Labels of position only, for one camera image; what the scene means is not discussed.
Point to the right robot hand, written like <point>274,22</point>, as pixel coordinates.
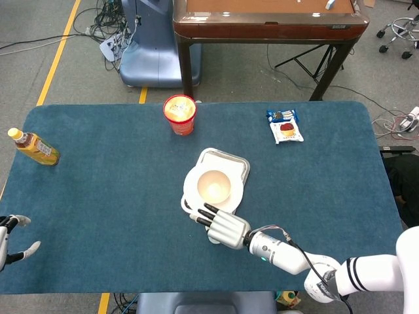
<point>229,229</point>

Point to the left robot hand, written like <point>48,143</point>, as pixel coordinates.
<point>5,238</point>

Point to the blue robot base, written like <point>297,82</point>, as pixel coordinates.
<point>154,49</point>

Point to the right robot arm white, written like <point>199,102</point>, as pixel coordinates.
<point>360,268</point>

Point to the beige bowl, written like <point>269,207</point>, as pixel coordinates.
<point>214,188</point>

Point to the white round plate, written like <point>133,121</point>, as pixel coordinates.
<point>191,183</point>

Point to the metal tray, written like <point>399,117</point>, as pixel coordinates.
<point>229,162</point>

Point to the grey robot torso base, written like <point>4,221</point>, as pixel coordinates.
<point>203,304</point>

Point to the yellow tea bottle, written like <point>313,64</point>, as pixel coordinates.
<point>36,148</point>

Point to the white pastry packet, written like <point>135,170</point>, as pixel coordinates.
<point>286,132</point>

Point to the blue table cloth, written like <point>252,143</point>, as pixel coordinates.
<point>114,212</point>

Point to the red snack tub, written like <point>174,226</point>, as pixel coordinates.
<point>180,124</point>

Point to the blue cookie packet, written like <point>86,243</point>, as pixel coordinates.
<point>283,115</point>

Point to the black bag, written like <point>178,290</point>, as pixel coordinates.
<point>404,186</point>

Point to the black tripod stand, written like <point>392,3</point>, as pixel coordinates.
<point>319,63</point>

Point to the brown mahjong table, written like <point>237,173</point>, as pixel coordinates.
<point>262,27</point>

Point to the white power strip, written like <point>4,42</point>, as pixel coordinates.
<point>410,119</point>

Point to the office chair base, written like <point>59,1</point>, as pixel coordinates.
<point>397,32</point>

